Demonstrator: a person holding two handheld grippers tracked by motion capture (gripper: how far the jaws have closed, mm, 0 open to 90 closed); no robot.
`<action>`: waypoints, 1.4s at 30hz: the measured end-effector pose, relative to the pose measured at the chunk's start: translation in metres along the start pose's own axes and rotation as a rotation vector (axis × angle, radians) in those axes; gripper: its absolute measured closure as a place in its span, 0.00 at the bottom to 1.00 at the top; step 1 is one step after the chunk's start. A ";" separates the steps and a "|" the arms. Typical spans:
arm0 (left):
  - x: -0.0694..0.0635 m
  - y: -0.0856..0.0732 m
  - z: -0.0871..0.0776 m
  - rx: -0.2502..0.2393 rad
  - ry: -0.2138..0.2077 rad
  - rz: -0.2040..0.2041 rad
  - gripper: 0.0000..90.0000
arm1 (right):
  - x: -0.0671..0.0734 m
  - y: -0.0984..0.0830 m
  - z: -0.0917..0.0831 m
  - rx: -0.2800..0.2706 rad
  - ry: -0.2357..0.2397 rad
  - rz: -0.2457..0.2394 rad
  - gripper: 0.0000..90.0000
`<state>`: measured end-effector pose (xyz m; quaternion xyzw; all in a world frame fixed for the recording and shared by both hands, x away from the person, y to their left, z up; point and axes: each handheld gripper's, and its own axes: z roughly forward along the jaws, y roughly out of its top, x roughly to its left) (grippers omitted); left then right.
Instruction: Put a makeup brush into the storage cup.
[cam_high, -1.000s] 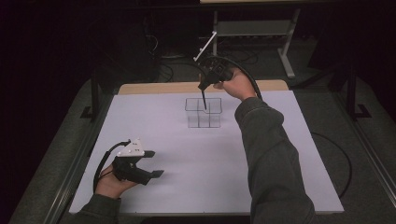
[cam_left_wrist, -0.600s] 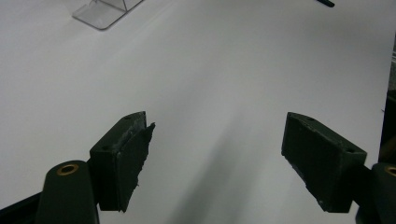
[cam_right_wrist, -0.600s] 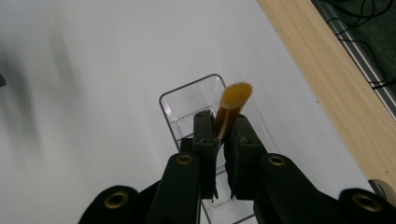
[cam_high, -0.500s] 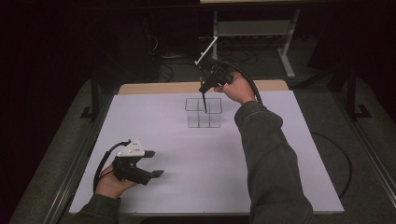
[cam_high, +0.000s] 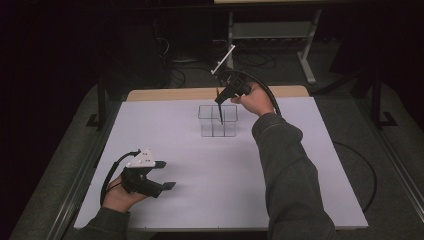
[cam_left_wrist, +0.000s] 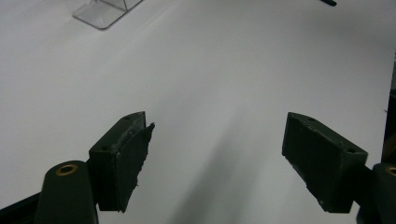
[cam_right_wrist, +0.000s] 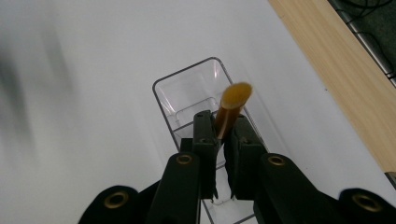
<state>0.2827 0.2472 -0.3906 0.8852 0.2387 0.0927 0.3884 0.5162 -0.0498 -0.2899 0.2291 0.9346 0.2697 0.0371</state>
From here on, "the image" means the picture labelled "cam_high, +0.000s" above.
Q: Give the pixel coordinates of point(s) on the person's left hand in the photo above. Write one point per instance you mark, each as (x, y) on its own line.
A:
(118, 200)

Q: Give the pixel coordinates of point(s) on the white table cover sheet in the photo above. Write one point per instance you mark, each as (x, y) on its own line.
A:
(206, 186)

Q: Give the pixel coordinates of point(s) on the aluminium floor rail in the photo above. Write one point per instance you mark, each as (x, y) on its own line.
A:
(71, 196)
(400, 173)

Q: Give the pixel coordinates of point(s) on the black metal stand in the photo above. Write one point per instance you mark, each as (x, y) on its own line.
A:
(101, 100)
(377, 100)

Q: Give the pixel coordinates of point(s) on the clear acrylic organizer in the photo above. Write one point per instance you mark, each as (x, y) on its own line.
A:
(230, 130)

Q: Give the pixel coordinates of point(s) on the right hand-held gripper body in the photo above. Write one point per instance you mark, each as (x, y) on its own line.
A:
(235, 83)

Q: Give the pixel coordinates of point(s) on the white metal desk frame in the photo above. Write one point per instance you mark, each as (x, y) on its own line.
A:
(271, 30)

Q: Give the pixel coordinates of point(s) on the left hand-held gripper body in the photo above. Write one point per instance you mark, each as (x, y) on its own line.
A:
(141, 183)

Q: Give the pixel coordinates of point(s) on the person's right hand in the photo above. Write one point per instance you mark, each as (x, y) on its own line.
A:
(255, 100)

